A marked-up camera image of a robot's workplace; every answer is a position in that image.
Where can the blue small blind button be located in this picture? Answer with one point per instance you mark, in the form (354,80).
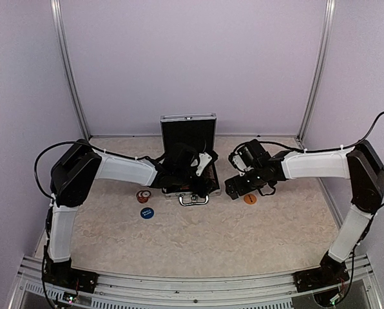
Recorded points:
(147,213)

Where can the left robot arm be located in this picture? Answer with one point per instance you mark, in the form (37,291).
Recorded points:
(74,173)

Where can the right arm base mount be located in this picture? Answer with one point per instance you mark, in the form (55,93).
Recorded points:
(329,272)

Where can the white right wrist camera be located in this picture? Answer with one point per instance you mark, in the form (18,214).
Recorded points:
(237,162)

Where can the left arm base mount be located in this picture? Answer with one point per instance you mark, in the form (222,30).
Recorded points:
(64,275)

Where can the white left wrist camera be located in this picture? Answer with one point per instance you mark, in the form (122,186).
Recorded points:
(204,159)

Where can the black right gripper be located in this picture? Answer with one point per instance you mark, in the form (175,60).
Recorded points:
(242,189)

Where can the brown black chip row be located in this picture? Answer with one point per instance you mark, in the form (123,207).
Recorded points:
(210,175)

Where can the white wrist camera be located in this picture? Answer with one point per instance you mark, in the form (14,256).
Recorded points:
(237,162)
(204,159)

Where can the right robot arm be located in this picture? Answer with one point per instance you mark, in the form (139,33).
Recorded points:
(352,176)

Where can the aluminium corner post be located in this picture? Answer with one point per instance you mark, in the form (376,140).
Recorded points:
(56,9)
(330,7)

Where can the right aluminium corner post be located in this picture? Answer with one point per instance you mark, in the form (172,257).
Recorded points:
(330,7)

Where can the left aluminium corner post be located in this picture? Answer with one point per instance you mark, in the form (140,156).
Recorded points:
(56,9)

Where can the aluminium poker case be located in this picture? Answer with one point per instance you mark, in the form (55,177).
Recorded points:
(197,131)

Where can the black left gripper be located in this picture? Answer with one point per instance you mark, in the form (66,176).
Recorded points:
(197,188)

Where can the orange chip stack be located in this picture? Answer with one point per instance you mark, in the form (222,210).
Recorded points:
(143,196)

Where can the orange big blind button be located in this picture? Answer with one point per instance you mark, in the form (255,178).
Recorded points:
(250,199)

